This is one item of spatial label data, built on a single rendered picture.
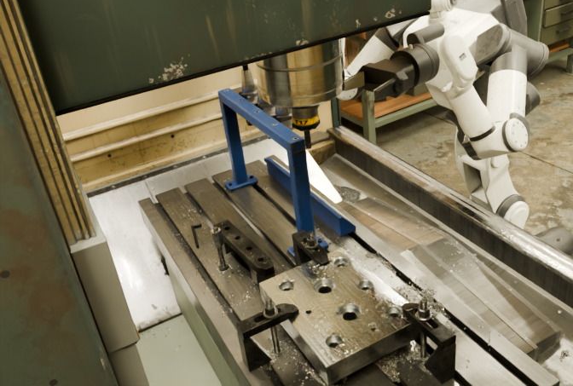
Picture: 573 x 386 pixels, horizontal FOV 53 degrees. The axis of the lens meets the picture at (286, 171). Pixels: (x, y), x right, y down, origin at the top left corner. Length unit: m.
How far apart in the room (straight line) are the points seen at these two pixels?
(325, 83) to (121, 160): 1.23
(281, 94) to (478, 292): 0.91
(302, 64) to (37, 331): 0.57
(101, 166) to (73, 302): 1.45
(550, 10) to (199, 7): 4.00
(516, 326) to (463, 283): 0.17
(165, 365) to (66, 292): 1.07
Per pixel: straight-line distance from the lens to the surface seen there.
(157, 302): 1.86
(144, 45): 0.81
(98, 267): 0.78
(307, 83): 0.98
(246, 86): 1.68
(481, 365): 1.24
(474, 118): 1.37
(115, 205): 2.08
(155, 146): 2.11
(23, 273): 0.64
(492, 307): 1.63
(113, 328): 0.85
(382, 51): 1.89
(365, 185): 2.24
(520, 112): 1.50
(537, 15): 4.67
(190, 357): 1.71
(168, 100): 2.07
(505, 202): 2.13
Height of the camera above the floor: 1.81
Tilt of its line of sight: 29 degrees down
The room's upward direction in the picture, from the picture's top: 8 degrees counter-clockwise
